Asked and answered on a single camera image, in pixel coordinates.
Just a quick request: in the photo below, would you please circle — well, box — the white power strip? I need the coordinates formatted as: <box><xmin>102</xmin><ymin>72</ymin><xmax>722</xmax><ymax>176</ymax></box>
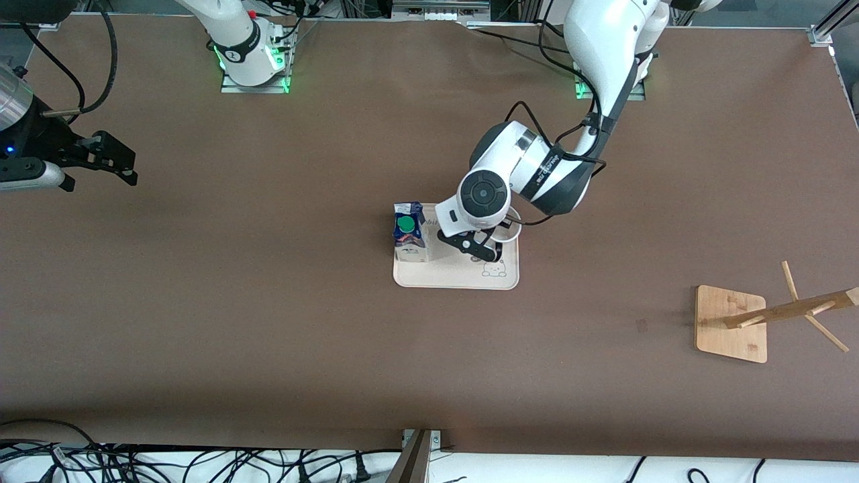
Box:
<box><xmin>392</xmin><ymin>0</ymin><xmax>491</xmax><ymax>21</ymax></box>

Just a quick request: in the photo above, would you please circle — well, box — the dark metal bar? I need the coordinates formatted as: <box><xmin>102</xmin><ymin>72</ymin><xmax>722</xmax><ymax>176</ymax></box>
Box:
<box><xmin>386</xmin><ymin>429</ymin><xmax>432</xmax><ymax>483</ymax></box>

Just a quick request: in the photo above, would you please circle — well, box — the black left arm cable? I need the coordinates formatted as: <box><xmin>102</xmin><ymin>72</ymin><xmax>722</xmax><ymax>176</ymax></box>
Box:
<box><xmin>505</xmin><ymin>20</ymin><xmax>608</xmax><ymax>227</ymax></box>

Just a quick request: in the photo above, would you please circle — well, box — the silver metal bracket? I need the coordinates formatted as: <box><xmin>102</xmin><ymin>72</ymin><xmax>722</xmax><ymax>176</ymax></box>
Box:
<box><xmin>401</xmin><ymin>428</ymin><xmax>443</xmax><ymax>451</ymax></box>

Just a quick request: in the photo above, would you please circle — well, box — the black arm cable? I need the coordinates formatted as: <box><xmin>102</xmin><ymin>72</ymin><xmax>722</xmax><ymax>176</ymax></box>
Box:
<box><xmin>505</xmin><ymin>20</ymin><xmax>608</xmax><ymax>227</ymax></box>
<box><xmin>19</xmin><ymin>0</ymin><xmax>119</xmax><ymax>118</ymax></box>

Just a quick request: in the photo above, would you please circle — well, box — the wooden mug tree stand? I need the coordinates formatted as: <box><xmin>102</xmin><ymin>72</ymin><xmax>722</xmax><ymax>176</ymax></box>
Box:
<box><xmin>695</xmin><ymin>260</ymin><xmax>859</xmax><ymax>364</ymax></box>

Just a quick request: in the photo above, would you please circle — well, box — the blue white milk carton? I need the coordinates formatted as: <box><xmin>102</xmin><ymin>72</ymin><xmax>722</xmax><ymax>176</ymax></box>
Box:
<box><xmin>392</xmin><ymin>201</ymin><xmax>430</xmax><ymax>264</ymax></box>

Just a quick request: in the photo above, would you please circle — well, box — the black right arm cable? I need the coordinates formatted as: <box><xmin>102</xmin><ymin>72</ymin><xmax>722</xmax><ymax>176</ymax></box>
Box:
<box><xmin>19</xmin><ymin>0</ymin><xmax>119</xmax><ymax>118</ymax></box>

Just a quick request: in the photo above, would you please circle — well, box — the aluminium arm base plate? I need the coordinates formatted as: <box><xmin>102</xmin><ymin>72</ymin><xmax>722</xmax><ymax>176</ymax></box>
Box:
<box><xmin>574</xmin><ymin>64</ymin><xmax>647</xmax><ymax>102</ymax></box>
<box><xmin>221</xmin><ymin>20</ymin><xmax>291</xmax><ymax>95</ymax></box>

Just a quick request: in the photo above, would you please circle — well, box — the white smiley mug black handle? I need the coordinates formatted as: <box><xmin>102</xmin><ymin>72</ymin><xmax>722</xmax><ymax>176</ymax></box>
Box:
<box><xmin>492</xmin><ymin>205</ymin><xmax>523</xmax><ymax>244</ymax></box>

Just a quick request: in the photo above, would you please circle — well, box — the cream rabbit print tray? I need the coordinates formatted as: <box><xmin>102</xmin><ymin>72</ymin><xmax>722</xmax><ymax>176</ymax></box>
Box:
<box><xmin>393</xmin><ymin>203</ymin><xmax>521</xmax><ymax>290</ymax></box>

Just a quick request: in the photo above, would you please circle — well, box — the aluminium frame profile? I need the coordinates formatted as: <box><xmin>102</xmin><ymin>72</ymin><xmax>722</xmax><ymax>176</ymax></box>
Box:
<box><xmin>807</xmin><ymin>0</ymin><xmax>859</xmax><ymax>48</ymax></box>

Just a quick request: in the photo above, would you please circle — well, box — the thick black looped cable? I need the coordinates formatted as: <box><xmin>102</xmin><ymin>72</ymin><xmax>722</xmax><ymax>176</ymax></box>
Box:
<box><xmin>0</xmin><ymin>419</ymin><xmax>103</xmax><ymax>465</ymax></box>

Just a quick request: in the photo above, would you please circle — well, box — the long black table cable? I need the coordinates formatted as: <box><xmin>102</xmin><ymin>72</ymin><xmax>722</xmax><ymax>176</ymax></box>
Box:
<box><xmin>468</xmin><ymin>28</ymin><xmax>571</xmax><ymax>56</ymax></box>

